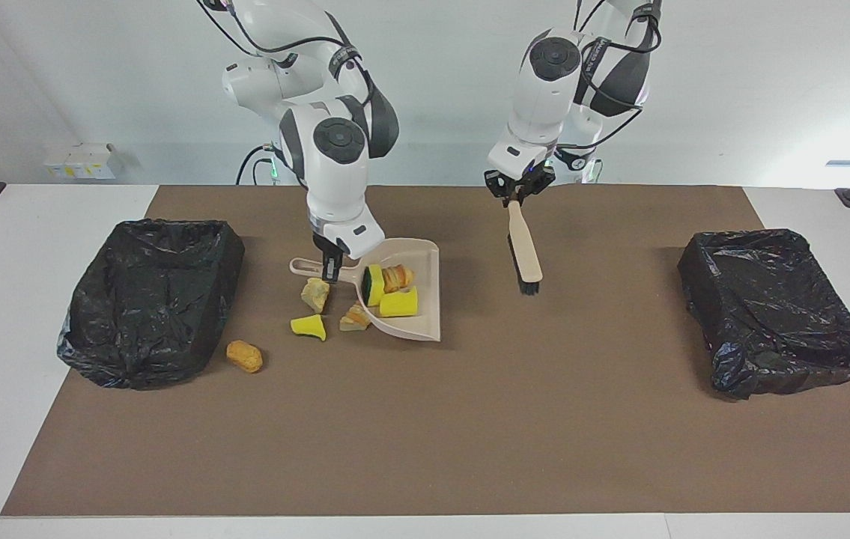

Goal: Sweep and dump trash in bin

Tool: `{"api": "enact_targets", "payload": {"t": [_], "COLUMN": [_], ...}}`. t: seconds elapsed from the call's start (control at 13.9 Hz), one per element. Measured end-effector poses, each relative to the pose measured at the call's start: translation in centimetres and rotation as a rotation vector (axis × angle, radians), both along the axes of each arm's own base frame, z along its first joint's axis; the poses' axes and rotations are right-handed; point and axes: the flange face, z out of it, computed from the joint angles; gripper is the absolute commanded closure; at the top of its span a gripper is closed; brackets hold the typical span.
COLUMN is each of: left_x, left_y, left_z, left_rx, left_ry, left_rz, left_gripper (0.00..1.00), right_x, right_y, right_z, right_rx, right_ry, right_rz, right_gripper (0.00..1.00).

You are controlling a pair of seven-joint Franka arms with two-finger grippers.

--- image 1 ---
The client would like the pale dumpling toy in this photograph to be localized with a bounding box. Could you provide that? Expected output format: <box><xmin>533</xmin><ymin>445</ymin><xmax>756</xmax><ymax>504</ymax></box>
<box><xmin>300</xmin><ymin>277</ymin><xmax>331</xmax><ymax>314</ymax></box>

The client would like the yellow sponge piece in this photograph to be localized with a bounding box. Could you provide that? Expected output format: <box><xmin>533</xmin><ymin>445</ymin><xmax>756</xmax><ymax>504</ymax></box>
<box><xmin>362</xmin><ymin>264</ymin><xmax>386</xmax><ymax>308</ymax></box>
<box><xmin>379</xmin><ymin>287</ymin><xmax>419</xmax><ymax>318</ymax></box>
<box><xmin>290</xmin><ymin>314</ymin><xmax>327</xmax><ymax>342</ymax></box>

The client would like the orange striped croissant toy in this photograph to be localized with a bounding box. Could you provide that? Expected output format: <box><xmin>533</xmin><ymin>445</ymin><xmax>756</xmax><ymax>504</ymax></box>
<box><xmin>382</xmin><ymin>264</ymin><xmax>415</xmax><ymax>294</ymax></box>
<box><xmin>339</xmin><ymin>303</ymin><xmax>373</xmax><ymax>332</ymax></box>

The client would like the beige plastic dustpan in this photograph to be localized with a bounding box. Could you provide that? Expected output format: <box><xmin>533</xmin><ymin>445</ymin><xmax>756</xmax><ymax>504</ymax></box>
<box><xmin>289</xmin><ymin>237</ymin><xmax>442</xmax><ymax>343</ymax></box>

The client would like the brown fried nugget toy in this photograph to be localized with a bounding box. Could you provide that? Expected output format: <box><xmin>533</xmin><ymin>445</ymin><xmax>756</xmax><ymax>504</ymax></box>
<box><xmin>226</xmin><ymin>340</ymin><xmax>264</xmax><ymax>374</ymax></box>

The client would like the black bag lined bin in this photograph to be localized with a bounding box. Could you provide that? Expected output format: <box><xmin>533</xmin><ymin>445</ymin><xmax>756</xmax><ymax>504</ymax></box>
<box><xmin>56</xmin><ymin>219</ymin><xmax>246</xmax><ymax>392</ymax></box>
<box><xmin>677</xmin><ymin>228</ymin><xmax>850</xmax><ymax>401</ymax></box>

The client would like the brown table mat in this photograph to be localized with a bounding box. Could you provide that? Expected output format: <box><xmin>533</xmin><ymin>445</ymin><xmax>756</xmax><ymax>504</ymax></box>
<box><xmin>1</xmin><ymin>185</ymin><xmax>850</xmax><ymax>517</ymax></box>

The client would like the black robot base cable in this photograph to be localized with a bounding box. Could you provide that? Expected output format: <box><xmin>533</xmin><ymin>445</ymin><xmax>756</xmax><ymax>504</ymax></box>
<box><xmin>236</xmin><ymin>144</ymin><xmax>277</xmax><ymax>186</ymax></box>

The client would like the white wall socket box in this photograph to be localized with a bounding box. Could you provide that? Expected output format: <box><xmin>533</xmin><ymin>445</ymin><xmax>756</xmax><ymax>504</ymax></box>
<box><xmin>44</xmin><ymin>142</ymin><xmax>126</xmax><ymax>180</ymax></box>

